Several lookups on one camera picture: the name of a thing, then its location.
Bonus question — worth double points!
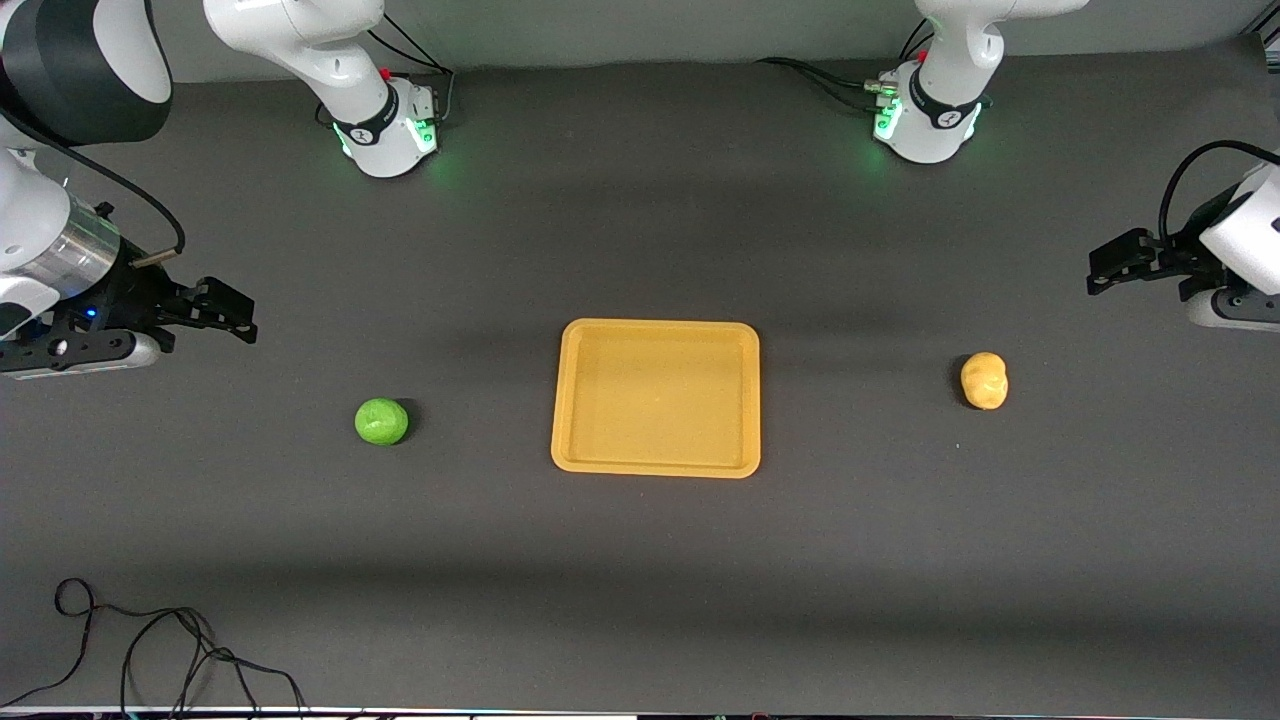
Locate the black right arm base cables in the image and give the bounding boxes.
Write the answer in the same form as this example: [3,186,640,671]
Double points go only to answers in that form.
[318,12,458,129]

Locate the green apple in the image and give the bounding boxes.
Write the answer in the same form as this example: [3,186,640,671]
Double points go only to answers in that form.
[355,398,410,447]

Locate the loose thin black cable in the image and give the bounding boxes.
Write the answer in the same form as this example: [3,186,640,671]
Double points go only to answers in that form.
[0,578,309,716]

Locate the yellow potato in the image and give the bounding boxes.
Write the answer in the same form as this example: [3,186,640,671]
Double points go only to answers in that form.
[961,352,1009,411]

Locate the black arm base cables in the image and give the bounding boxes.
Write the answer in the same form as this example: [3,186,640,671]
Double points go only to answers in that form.
[757,18,936,113]
[318,12,458,129]

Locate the black left arm base cables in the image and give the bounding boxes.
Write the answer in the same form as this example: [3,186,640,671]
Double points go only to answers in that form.
[757,18,936,113]

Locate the yellow plastic tray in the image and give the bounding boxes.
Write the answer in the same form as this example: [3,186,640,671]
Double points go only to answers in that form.
[550,318,763,479]

